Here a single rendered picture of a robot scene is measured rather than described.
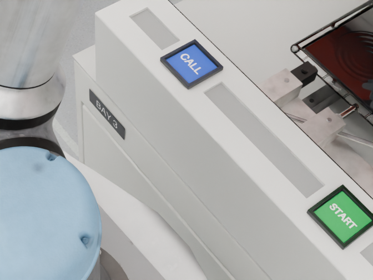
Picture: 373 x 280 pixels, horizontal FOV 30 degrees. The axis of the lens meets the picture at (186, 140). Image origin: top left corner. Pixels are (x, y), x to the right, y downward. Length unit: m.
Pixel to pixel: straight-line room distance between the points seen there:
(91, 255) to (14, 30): 0.19
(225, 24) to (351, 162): 0.33
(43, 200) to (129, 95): 0.40
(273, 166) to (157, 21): 0.25
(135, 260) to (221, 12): 0.49
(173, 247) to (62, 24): 0.40
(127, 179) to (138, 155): 0.09
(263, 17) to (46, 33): 0.63
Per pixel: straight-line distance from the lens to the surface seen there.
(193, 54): 0.87
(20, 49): 0.56
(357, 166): 0.92
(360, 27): 1.05
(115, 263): 0.78
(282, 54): 1.09
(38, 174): 0.57
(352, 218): 0.77
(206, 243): 0.98
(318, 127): 0.90
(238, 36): 1.10
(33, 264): 0.54
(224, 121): 0.81
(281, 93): 0.92
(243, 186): 0.80
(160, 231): 0.89
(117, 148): 1.06
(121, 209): 0.90
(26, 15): 0.54
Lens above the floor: 1.61
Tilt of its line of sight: 55 degrees down
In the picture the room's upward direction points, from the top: 10 degrees clockwise
